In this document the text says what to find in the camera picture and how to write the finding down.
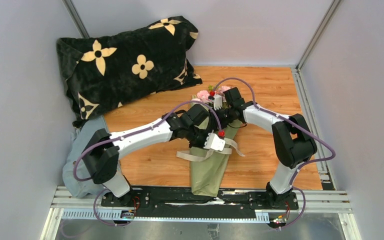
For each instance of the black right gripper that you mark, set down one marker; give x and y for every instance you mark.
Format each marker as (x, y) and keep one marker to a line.
(220, 125)

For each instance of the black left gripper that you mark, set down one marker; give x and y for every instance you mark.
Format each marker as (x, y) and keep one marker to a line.
(206, 131)

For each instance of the pink fake flower stem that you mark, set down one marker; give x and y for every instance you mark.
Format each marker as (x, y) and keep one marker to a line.
(220, 90)
(202, 96)

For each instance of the green and peach wrapping paper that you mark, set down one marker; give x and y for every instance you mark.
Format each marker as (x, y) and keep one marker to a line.
(206, 176)

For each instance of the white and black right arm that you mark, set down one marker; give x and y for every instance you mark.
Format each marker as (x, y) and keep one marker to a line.
(292, 142)

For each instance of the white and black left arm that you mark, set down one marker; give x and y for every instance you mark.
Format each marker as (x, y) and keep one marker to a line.
(102, 155)

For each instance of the black floral pillow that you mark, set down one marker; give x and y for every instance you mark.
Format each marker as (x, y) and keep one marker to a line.
(104, 73)

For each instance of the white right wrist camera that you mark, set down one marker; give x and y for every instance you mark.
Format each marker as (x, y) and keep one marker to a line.
(217, 102)

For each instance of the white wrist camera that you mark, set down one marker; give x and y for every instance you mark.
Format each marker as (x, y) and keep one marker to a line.
(217, 102)
(214, 142)

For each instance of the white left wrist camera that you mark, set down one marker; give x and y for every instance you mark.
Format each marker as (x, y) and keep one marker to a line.
(214, 142)

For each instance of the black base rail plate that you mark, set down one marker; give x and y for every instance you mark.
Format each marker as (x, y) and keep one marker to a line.
(180, 202)

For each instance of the aluminium frame rail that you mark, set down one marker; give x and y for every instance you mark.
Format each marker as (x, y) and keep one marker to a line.
(64, 206)

